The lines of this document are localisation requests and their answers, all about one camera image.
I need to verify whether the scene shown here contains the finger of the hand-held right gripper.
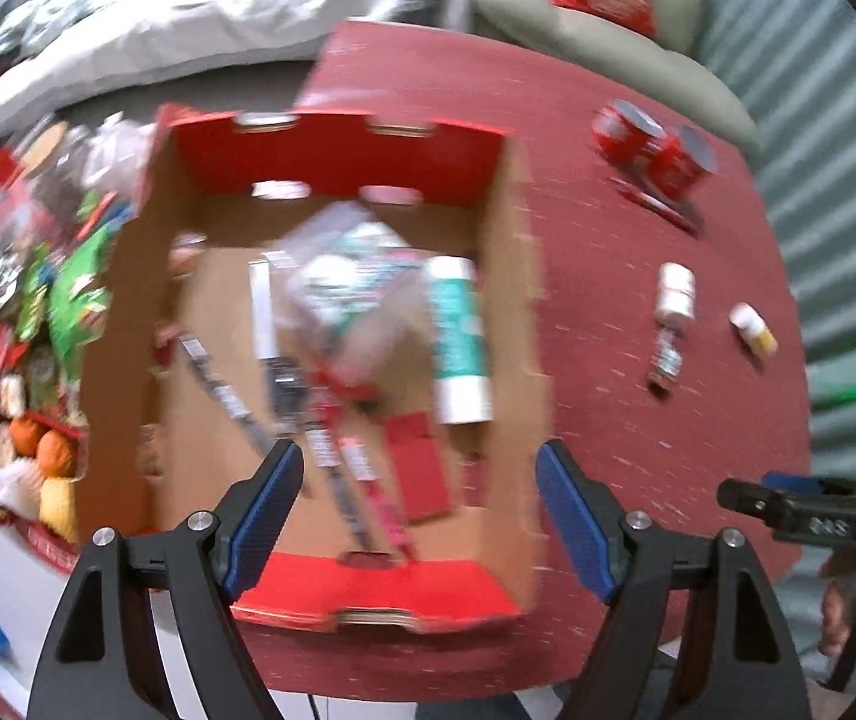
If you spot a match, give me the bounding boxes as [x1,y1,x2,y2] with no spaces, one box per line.
[717,477,856,542]
[760,469,856,497]

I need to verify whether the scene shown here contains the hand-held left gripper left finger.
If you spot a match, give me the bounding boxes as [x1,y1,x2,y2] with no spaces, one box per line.
[26,439,305,720]

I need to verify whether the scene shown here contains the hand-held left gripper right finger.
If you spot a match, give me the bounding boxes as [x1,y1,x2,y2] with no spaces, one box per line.
[535,439,812,720]

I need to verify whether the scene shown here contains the pens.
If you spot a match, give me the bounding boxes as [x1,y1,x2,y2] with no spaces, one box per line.
[306,390,414,557]

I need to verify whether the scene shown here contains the dark labelled pen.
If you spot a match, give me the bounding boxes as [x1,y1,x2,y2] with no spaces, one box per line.
[173,330,279,460]

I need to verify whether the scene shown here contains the red packet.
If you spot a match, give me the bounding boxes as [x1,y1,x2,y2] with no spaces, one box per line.
[383,412,453,524]

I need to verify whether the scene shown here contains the white and grey pen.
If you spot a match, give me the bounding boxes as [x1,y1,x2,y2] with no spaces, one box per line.
[248,259,303,437]

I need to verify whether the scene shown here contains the white and teal bottle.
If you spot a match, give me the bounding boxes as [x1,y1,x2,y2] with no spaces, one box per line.
[428,255,495,427]

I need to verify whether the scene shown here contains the clear plastic box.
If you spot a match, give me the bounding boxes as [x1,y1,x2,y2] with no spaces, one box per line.
[278,202,429,391]

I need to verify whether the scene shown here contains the red cardboard box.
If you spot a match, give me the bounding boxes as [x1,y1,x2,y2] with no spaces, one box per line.
[75,103,555,635]

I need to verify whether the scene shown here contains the white yellow-label pill bottle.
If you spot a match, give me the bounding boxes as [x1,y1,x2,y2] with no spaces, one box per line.
[728,302,780,358]

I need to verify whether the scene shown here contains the small dark bottle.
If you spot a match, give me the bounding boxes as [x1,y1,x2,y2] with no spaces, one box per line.
[647,330,684,392]

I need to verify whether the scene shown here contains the yellow knitted ball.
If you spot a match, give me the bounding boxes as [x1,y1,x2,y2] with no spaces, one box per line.
[38,476,81,542]

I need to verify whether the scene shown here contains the white jar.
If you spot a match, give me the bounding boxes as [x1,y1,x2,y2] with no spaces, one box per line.
[653,262,698,329]

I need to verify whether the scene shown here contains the orange ball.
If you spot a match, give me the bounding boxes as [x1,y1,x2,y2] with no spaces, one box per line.
[8,416,46,458]
[36,431,81,479]

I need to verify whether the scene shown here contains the red tray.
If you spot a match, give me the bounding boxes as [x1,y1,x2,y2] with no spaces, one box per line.
[0,326,88,572]

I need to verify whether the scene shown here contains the white knitted ball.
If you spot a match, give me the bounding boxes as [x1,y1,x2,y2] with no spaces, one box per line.
[0,457,46,512]

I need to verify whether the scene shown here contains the green snack packet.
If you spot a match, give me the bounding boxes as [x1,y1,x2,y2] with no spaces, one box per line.
[15,244,54,342]
[49,229,114,361]

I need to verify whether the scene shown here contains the red pen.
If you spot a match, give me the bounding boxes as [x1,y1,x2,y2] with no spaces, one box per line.
[612,178,701,235]

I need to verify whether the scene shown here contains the red tin can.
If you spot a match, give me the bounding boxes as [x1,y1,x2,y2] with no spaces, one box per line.
[653,126,719,200]
[591,101,665,166]

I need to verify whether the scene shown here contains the clear plastic bag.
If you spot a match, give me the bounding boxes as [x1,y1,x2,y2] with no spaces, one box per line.
[83,116,160,197]

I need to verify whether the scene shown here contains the grey cushioned armchair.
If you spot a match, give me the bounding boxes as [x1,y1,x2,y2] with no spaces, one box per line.
[473,0,763,155]

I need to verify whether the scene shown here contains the white printed blanket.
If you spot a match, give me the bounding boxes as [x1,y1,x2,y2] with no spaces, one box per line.
[0,0,474,137]

